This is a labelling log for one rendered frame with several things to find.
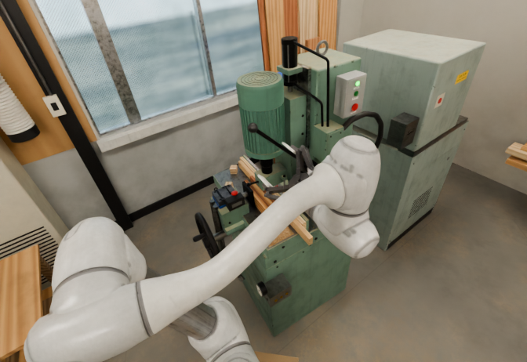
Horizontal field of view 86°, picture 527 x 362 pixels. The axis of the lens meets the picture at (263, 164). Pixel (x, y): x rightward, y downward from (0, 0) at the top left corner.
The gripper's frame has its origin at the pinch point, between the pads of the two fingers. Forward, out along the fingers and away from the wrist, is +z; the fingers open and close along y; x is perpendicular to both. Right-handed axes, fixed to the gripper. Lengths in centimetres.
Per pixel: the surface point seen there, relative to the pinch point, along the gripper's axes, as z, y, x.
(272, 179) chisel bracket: 20.4, -10.0, -26.6
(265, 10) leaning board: 155, 79, -46
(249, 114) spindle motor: 20.1, 7.5, 4.7
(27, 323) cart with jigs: 50, -137, 17
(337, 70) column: 13.0, 40.1, -11.2
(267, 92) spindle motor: 15.4, 17.4, 7.3
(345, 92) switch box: 7.4, 35.3, -15.8
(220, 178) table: 53, -31, -28
